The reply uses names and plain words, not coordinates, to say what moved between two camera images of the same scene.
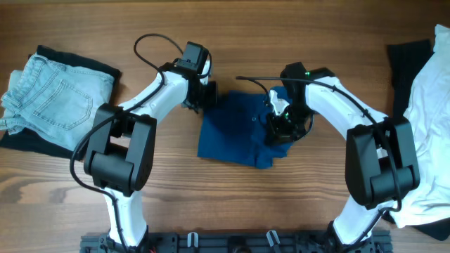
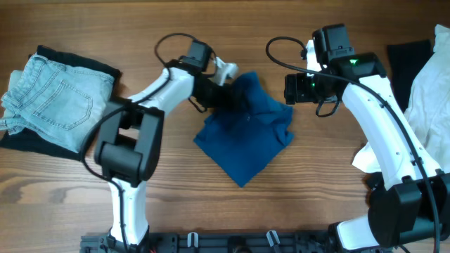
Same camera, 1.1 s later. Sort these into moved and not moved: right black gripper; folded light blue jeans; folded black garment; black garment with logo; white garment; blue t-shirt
Moved: right black gripper; blue t-shirt
Not moved: folded black garment; white garment; black garment with logo; folded light blue jeans
